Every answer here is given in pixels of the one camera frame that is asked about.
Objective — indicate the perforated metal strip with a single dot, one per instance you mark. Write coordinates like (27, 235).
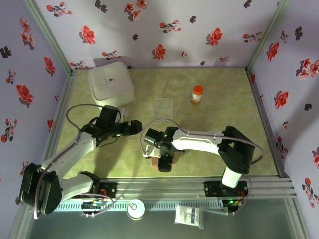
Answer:
(162, 206)

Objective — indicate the brown leather card holder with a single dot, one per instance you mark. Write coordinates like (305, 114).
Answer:
(154, 161)

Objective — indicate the small controller circuit board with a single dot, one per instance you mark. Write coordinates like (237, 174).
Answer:
(91, 205)
(231, 205)

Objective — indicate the aluminium frame post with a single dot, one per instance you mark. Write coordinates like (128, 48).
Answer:
(51, 37)
(266, 37)

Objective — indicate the aluminium frame leg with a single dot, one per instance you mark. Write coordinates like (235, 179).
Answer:
(299, 219)
(17, 229)

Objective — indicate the white plastic packet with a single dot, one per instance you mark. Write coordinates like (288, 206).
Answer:
(188, 216)

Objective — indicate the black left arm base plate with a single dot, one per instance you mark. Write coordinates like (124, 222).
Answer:
(109, 189)

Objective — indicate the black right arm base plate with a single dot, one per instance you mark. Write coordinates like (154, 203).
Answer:
(211, 189)

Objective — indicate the silver tin can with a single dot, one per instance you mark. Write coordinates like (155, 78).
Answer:
(135, 210)

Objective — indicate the aluminium frame cross rail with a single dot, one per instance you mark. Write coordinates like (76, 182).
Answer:
(159, 186)

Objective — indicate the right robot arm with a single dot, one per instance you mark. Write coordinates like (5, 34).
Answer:
(199, 142)

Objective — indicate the orange pill bottle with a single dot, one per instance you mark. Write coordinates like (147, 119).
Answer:
(197, 95)

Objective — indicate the aluminium side rail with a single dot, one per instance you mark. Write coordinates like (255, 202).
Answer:
(63, 99)
(266, 124)

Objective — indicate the white square lidded box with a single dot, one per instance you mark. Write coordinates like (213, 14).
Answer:
(111, 82)

